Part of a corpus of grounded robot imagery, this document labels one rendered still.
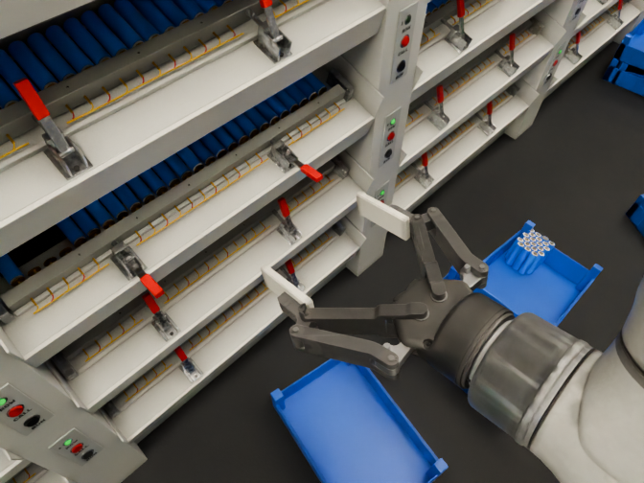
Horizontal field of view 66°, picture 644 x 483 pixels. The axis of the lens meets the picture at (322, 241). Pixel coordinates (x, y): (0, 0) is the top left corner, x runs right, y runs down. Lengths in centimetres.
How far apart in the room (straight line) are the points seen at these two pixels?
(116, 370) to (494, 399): 60
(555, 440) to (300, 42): 50
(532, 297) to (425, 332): 83
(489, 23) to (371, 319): 78
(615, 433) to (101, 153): 49
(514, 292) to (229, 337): 65
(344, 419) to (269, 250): 40
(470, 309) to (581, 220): 111
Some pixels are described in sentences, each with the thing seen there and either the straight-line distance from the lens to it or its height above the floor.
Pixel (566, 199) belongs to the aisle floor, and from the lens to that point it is 154.
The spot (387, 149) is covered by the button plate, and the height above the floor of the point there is 40.
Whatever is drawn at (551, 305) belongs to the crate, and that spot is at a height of 4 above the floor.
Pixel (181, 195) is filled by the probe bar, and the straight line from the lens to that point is 70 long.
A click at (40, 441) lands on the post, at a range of 84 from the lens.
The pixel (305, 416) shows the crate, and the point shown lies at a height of 0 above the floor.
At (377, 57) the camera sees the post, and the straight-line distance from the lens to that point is 79.
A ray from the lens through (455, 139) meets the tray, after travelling 138.
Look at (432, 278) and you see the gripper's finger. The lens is 45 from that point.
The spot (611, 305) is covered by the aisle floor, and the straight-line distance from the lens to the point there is 138.
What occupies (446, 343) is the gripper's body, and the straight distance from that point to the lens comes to 41.
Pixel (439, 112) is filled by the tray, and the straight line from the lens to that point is 116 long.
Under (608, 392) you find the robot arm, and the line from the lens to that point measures 36.
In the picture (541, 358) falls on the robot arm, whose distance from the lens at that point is 39.
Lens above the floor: 105
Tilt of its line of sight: 55 degrees down
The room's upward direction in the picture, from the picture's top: straight up
